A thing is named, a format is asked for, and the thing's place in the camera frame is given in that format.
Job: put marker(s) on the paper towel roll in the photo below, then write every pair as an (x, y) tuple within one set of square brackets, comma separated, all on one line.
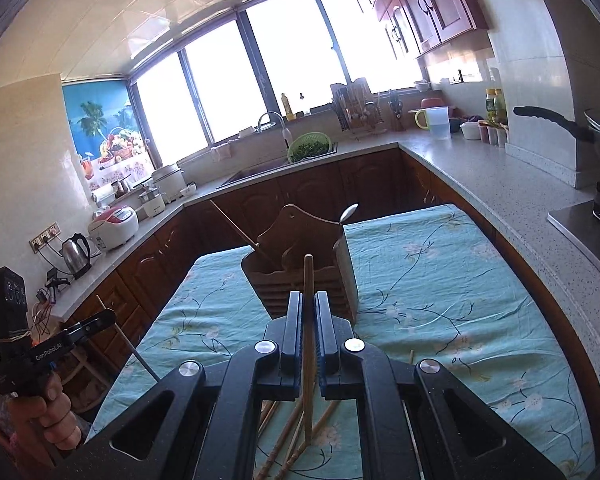
[(102, 194)]

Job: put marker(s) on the large steamer pot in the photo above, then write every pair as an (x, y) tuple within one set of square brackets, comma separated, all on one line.
[(168, 182)]

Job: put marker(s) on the small white cup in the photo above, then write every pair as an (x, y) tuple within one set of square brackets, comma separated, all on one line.
[(189, 189)]

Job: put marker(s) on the white and red rice cooker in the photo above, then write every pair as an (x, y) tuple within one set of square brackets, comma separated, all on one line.
[(112, 227)]

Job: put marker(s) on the white cloth on sill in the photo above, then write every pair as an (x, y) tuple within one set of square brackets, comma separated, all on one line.
[(220, 151)]

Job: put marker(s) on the wall power outlet strip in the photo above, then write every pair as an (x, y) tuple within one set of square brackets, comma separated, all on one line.
[(44, 236)]

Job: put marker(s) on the metal spoon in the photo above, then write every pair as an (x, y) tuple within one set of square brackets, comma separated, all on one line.
[(349, 213)]

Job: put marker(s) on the metal-tipped chopstick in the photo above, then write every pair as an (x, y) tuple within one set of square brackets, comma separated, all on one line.
[(125, 342)]

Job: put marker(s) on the white bowl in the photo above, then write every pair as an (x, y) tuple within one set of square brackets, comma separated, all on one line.
[(470, 131)]

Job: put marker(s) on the wooden wall cabinets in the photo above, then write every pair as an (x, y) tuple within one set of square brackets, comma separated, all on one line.
[(425, 5)]

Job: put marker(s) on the yellow oil bottle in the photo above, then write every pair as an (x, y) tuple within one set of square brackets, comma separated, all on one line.
[(501, 105)]

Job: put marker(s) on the stainless steel stove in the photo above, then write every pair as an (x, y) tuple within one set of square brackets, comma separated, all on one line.
[(585, 225)]

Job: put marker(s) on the green-label oil bottle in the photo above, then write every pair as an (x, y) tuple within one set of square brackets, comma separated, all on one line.
[(490, 105)]

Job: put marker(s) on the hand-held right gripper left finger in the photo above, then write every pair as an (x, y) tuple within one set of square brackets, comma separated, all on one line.
[(296, 345)]

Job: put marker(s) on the dark wooden base cabinets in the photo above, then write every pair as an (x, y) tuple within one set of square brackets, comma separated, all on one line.
[(300, 185)]

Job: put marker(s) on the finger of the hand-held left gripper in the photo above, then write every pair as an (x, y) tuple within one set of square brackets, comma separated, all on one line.
[(92, 322)]

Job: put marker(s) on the small white cooking appliance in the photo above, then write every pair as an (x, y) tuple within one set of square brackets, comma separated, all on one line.
[(152, 202)]

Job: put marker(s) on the dark dispenser bottle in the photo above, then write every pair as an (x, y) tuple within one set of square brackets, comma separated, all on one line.
[(303, 105)]

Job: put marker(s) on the stainless steel electric kettle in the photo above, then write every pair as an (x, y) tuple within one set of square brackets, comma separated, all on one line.
[(76, 255)]

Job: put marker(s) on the teal floral tablecloth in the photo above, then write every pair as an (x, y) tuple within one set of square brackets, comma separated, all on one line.
[(430, 285)]

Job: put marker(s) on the dish drying rack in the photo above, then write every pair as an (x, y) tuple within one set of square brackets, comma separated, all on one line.
[(357, 105)]

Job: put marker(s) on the kitchen sink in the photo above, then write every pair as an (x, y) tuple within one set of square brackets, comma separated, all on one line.
[(260, 172)]

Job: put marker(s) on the wooden knife block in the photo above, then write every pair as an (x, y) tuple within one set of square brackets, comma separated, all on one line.
[(397, 115)]

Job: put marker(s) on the large kitchen window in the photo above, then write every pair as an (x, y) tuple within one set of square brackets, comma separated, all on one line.
[(280, 60)]

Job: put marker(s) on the pink plastic basin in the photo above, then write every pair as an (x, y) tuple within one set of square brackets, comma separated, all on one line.
[(431, 102)]

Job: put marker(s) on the metal pot on sill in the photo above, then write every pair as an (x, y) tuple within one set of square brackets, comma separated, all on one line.
[(124, 185)]

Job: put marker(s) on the tropical fruit wall poster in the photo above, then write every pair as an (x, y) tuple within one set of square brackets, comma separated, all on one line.
[(100, 125)]

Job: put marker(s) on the green colander with vegetables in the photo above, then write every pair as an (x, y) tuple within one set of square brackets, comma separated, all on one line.
[(307, 147)]

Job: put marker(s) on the small bowl on sill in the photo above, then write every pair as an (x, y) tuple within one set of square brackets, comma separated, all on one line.
[(422, 86)]

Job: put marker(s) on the wooden utensil holder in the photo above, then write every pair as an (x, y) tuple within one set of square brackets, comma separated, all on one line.
[(290, 240)]

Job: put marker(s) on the curved kitchen faucet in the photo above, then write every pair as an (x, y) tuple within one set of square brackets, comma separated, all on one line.
[(280, 127)]

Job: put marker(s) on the yellow detergent bottle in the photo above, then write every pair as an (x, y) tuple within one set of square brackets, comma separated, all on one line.
[(285, 107)]

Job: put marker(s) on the person's left hand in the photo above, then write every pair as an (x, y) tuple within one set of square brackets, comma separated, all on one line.
[(45, 420)]

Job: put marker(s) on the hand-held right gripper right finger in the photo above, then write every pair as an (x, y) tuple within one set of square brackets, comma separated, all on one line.
[(321, 350)]

